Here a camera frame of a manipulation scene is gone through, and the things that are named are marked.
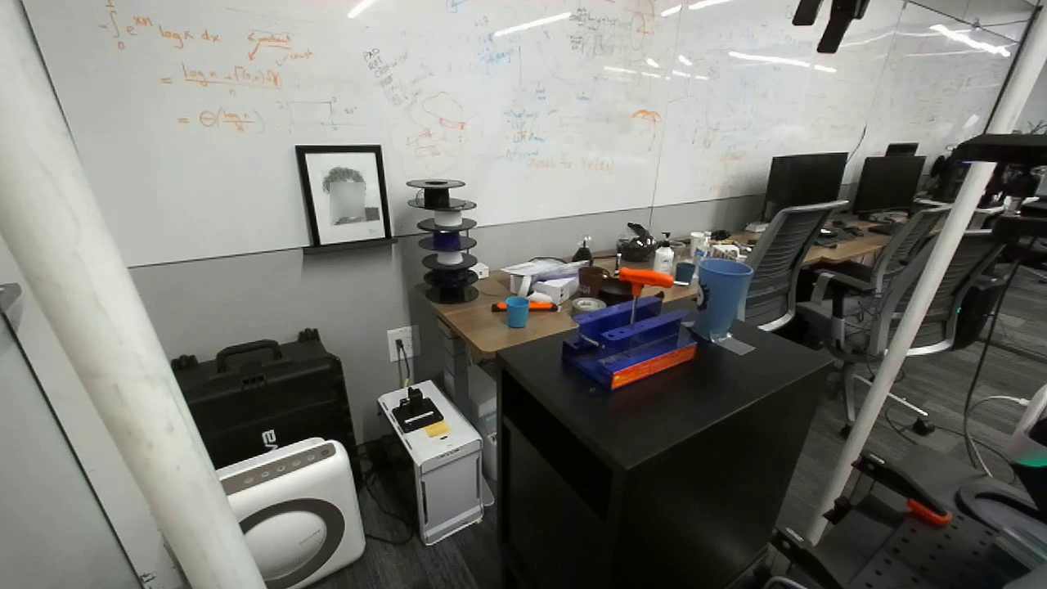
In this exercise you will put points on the white cup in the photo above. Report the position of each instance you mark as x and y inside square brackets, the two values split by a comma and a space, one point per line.
[699, 243]

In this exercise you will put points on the large blue cup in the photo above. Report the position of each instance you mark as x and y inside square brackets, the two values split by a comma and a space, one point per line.
[724, 295]

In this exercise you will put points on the blue and orange tool rack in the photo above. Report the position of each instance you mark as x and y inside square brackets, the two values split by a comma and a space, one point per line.
[633, 348]

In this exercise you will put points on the orange utility tool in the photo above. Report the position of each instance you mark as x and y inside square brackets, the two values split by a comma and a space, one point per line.
[540, 306]

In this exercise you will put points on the small blue cup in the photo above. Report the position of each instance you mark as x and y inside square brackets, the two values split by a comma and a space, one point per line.
[519, 311]

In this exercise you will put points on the black and orange hand tool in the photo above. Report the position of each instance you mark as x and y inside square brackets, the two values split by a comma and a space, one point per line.
[930, 512]

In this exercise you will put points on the black computer monitor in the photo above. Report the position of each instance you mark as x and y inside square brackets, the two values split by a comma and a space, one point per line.
[886, 183]
[807, 182]

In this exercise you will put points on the grey mesh office chair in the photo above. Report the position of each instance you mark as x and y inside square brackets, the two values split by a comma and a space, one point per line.
[884, 295]
[786, 255]

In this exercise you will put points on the white bottle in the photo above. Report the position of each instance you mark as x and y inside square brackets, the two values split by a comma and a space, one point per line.
[664, 262]

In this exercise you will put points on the black desk device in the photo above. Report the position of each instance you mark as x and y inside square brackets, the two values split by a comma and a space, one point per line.
[634, 247]

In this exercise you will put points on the slim white pole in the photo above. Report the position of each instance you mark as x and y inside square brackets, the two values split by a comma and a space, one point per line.
[908, 330]

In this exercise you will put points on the whiteboard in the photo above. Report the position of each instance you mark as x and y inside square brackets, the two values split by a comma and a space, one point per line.
[490, 110]

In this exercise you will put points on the grey square mat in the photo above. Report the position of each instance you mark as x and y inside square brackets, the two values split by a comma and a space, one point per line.
[734, 344]

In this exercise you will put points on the white tape roll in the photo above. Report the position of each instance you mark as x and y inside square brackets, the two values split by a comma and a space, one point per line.
[589, 309]

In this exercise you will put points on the white cardboard box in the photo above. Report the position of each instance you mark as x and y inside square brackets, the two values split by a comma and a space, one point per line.
[540, 280]

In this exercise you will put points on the grey spool with black core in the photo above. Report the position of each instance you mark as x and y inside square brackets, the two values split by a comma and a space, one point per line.
[436, 194]

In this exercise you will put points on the white filament spool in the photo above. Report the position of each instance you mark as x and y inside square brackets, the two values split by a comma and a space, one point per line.
[449, 261]
[445, 218]

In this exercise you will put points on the blue filament spool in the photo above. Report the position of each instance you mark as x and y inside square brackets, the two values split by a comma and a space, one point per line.
[445, 237]

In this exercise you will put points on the black filament spool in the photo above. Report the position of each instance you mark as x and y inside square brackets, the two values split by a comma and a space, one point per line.
[452, 286]

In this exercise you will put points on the wooden desk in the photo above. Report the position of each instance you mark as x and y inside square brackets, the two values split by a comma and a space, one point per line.
[477, 323]

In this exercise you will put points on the black cabinet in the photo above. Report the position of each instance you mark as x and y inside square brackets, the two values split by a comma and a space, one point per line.
[656, 460]

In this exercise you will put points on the black framed portrait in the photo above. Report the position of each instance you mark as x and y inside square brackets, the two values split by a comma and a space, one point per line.
[345, 199]

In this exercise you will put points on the black breadboard table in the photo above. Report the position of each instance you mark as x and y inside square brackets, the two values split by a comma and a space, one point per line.
[904, 561]

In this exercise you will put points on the small black device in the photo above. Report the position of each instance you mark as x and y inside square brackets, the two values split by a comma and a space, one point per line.
[415, 414]

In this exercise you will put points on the white box unit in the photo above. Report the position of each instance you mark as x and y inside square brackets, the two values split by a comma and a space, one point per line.
[445, 487]

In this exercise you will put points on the black hard case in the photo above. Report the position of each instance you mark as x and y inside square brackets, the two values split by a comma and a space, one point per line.
[261, 396]

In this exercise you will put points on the white air purifier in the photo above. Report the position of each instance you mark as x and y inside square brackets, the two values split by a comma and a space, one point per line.
[296, 512]

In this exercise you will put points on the thick white pole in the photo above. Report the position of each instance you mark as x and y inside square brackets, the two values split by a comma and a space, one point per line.
[99, 330]

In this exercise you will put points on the black stereo camera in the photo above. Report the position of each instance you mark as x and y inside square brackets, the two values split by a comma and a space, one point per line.
[1002, 148]

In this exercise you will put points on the white wall outlet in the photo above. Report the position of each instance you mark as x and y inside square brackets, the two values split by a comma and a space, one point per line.
[401, 344]

